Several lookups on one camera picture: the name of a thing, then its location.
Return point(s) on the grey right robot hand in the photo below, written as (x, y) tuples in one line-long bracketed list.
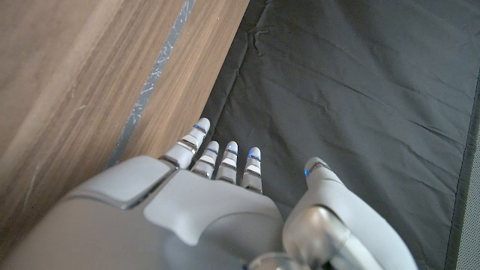
[(168, 217)]

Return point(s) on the black backdrop curtain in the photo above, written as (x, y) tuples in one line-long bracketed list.
[(356, 93)]

